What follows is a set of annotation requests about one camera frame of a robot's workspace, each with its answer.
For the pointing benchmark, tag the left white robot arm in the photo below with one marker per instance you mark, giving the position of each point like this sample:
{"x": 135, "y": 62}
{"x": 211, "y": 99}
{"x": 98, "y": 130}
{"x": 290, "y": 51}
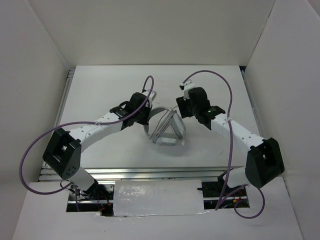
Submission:
{"x": 63, "y": 152}

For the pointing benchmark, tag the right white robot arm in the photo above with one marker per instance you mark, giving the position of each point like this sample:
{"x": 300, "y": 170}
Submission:
{"x": 264, "y": 160}

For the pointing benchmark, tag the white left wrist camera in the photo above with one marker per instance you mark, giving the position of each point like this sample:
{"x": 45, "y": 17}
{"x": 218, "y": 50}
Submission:
{"x": 151, "y": 94}

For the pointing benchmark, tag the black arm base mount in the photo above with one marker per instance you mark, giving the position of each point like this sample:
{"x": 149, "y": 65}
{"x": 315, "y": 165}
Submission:
{"x": 213, "y": 189}

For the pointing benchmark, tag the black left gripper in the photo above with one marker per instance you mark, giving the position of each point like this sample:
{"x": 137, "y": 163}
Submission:
{"x": 144, "y": 121}

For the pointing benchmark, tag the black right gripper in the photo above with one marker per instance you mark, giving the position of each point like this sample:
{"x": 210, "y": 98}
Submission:
{"x": 182, "y": 104}

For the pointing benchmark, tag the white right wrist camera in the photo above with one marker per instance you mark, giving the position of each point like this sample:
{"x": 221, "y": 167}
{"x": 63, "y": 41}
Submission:
{"x": 185, "y": 87}

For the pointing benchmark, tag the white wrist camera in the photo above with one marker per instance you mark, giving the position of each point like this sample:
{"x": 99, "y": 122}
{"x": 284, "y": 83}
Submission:
{"x": 151, "y": 94}
{"x": 185, "y": 87}

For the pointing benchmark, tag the white foam cover plate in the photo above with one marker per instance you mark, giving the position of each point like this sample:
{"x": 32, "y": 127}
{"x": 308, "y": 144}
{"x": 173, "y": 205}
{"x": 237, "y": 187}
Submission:
{"x": 158, "y": 198}

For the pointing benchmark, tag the aluminium front rail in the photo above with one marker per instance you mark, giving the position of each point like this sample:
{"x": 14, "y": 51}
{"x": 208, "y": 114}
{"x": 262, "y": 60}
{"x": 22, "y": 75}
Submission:
{"x": 158, "y": 173}

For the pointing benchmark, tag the white grey over-ear headphones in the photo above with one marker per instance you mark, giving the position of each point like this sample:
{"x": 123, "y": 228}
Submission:
{"x": 170, "y": 129}

